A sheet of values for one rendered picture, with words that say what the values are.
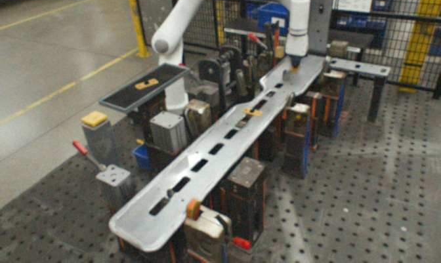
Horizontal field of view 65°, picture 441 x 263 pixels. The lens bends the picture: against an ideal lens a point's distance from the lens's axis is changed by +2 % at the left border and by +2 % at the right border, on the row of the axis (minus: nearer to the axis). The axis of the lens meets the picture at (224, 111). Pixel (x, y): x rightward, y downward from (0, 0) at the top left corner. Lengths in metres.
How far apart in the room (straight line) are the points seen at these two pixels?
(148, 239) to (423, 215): 1.03
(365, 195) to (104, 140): 1.04
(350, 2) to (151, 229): 1.68
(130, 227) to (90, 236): 0.45
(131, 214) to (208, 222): 0.25
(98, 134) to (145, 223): 0.36
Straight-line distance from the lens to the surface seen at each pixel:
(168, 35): 1.69
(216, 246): 0.92
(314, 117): 1.62
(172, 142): 1.21
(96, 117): 1.22
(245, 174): 1.08
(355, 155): 1.74
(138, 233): 1.02
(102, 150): 1.25
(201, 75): 1.50
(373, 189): 1.58
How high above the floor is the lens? 1.77
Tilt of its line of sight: 32 degrees down
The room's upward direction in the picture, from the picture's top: 4 degrees counter-clockwise
